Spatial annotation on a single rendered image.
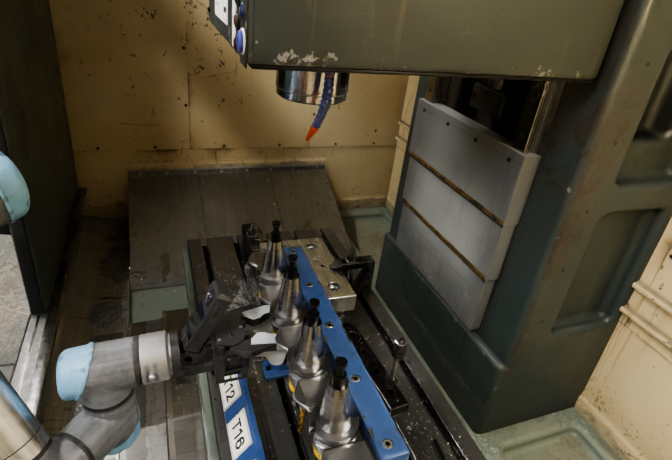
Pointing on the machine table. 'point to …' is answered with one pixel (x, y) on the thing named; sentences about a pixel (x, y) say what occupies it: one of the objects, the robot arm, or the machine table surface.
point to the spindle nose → (310, 86)
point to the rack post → (274, 371)
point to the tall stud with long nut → (397, 356)
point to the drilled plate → (344, 300)
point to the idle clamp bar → (378, 373)
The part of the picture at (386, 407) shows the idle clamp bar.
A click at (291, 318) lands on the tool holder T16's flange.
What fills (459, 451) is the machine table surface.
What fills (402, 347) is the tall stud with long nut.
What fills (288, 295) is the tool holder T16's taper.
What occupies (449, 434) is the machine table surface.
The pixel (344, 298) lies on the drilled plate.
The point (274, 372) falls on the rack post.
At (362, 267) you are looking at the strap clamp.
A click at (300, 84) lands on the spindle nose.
